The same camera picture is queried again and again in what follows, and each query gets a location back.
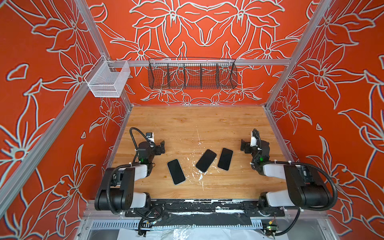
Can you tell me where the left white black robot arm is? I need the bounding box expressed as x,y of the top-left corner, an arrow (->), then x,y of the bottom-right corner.
94,141 -> 166,214

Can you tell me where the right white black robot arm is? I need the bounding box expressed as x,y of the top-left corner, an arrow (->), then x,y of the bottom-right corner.
241,140 -> 338,212

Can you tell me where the left black phone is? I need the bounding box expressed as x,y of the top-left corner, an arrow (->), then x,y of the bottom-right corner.
167,159 -> 186,185

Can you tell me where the black phone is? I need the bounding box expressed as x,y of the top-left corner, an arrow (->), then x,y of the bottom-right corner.
167,159 -> 186,185
195,149 -> 217,173

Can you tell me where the middle black phone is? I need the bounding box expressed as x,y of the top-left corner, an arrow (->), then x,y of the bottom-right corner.
195,149 -> 217,173

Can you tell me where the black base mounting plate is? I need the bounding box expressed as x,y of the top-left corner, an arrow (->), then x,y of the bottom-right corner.
124,199 -> 286,227

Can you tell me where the small green circuit board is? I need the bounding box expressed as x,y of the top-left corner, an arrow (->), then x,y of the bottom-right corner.
263,223 -> 279,236

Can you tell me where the clear plastic bin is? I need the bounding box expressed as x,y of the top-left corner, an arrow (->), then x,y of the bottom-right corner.
85,56 -> 131,98

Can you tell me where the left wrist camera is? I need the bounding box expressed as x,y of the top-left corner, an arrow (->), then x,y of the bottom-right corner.
146,132 -> 155,143

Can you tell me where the black wire basket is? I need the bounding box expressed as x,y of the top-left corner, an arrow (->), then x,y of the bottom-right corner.
148,57 -> 238,90

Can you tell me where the white perforated cable duct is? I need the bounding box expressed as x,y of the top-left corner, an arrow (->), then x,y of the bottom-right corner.
88,219 -> 263,231

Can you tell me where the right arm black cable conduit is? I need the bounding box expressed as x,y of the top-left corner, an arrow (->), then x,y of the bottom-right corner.
251,128 -> 339,211

